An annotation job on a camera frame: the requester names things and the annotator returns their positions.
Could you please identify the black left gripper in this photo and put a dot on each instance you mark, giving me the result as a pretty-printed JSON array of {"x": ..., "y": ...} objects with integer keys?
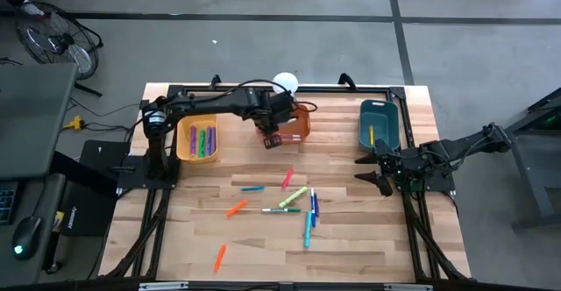
[{"x": 276, "y": 115}]

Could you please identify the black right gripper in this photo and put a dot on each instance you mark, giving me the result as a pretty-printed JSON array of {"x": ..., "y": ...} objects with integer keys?
[{"x": 392, "y": 168}]

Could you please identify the red dry-erase marker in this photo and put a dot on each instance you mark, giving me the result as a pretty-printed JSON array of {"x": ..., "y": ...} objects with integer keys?
[{"x": 293, "y": 138}]

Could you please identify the yellow highlighter pen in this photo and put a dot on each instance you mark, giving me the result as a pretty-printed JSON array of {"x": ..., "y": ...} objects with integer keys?
[{"x": 371, "y": 135}]

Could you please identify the dark blue highlighter pen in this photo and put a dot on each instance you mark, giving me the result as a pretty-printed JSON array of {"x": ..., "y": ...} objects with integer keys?
[{"x": 316, "y": 203}]

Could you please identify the pink highlighter pen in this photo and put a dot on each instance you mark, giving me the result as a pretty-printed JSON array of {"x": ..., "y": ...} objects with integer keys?
[{"x": 287, "y": 178}]

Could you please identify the purple highlighter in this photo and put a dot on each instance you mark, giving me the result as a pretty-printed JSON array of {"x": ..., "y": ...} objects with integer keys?
[
  {"x": 193, "y": 142},
  {"x": 210, "y": 142}
]

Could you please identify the blue dry-erase marker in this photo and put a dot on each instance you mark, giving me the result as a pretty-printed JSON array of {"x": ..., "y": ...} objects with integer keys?
[{"x": 312, "y": 212}]

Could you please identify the light blue highlighter pen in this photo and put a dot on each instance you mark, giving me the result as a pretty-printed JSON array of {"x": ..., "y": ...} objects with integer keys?
[{"x": 252, "y": 189}]

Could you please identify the lime green highlighter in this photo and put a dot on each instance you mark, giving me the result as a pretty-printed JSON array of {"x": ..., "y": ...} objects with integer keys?
[{"x": 293, "y": 197}]

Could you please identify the teal highlighter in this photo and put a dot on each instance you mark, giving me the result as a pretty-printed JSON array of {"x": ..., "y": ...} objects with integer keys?
[{"x": 307, "y": 229}]

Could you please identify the green dry-erase marker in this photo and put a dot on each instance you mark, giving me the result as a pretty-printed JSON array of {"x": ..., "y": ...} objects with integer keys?
[{"x": 280, "y": 210}]

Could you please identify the orange highlighter pen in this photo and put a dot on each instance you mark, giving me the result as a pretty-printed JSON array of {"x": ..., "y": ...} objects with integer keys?
[
  {"x": 219, "y": 258},
  {"x": 236, "y": 208}
]

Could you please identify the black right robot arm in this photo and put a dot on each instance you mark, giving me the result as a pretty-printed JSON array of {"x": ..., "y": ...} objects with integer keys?
[{"x": 460, "y": 144}]

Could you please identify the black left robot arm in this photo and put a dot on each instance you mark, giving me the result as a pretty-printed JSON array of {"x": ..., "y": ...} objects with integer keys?
[{"x": 210, "y": 102}]

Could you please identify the orange plastic bin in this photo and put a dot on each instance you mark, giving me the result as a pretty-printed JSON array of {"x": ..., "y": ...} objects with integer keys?
[{"x": 303, "y": 126}]

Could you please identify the white mushroom lamp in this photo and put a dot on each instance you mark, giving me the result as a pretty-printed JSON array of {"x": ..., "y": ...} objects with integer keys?
[{"x": 287, "y": 80}]

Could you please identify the teal plastic bin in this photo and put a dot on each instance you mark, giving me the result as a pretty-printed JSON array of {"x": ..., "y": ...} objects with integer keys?
[{"x": 388, "y": 129}]

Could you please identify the yellow plastic bin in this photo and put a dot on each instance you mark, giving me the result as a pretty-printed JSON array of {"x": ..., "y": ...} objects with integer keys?
[{"x": 184, "y": 151}]

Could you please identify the small black connector block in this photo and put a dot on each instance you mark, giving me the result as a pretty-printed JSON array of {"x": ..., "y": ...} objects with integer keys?
[{"x": 144, "y": 104}]

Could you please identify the black metal stand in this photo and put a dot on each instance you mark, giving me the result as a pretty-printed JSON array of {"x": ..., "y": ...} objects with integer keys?
[{"x": 528, "y": 172}]

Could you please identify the yellow power plug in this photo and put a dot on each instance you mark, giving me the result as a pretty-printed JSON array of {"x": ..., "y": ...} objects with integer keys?
[{"x": 75, "y": 123}]

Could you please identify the black controller box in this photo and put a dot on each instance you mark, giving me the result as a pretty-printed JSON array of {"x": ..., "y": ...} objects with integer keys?
[{"x": 87, "y": 212}]

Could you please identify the black floor fan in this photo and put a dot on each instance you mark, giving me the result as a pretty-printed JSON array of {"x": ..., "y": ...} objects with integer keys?
[{"x": 57, "y": 41}]

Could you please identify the person's shoe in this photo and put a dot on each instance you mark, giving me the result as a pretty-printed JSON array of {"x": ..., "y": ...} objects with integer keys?
[{"x": 33, "y": 9}]

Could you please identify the black computer mouse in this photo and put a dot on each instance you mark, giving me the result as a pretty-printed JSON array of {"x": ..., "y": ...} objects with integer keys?
[{"x": 26, "y": 234}]

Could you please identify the backlit keyboard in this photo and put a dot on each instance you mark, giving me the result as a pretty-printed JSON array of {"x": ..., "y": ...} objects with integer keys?
[{"x": 6, "y": 203}]

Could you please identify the dark grey desk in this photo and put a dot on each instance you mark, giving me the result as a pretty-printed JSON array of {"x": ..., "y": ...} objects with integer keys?
[{"x": 9, "y": 273}]

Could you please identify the black aluminium table frame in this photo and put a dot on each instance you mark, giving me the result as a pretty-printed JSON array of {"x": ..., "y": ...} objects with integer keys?
[{"x": 372, "y": 90}]

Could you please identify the silver metal bracket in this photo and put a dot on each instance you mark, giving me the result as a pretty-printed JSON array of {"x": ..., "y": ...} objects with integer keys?
[
  {"x": 162, "y": 286},
  {"x": 407, "y": 287}
]

